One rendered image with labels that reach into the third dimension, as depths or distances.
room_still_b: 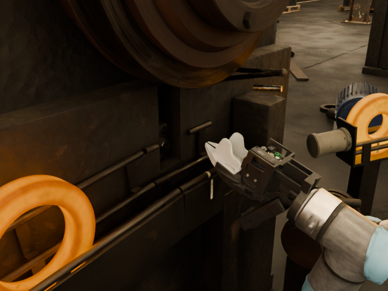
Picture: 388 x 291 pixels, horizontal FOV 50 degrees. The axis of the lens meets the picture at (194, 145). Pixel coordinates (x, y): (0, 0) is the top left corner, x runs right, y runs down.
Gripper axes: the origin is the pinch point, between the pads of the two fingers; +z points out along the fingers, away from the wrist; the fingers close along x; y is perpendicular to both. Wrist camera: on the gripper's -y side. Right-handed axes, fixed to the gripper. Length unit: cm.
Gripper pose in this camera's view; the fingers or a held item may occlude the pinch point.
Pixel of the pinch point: (210, 150)
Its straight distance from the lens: 77.7
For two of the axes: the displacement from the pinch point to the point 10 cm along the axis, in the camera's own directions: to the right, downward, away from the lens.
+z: -7.3, -5.2, 4.4
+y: 2.4, -8.0, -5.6
